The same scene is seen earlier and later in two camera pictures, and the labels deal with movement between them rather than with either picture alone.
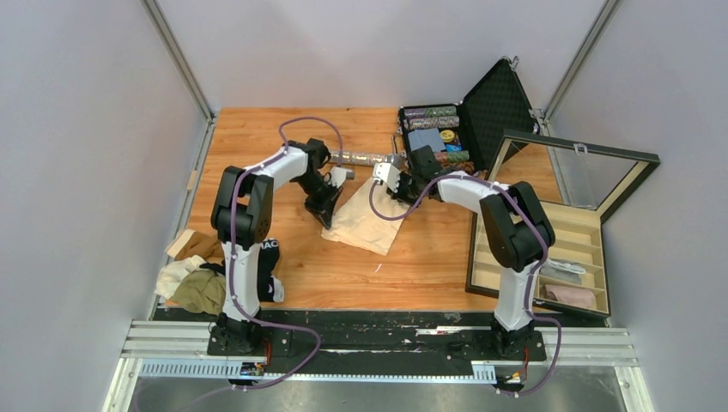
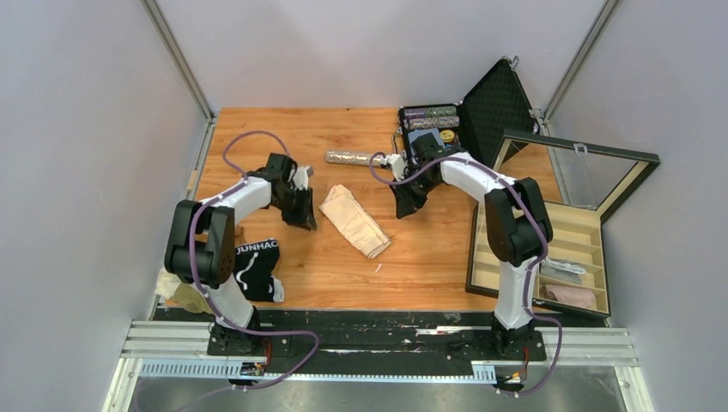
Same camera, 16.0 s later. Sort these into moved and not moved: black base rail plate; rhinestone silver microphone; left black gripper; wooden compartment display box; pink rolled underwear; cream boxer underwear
Moved: cream boxer underwear; left black gripper
Not moved: black base rail plate; wooden compartment display box; pink rolled underwear; rhinestone silver microphone
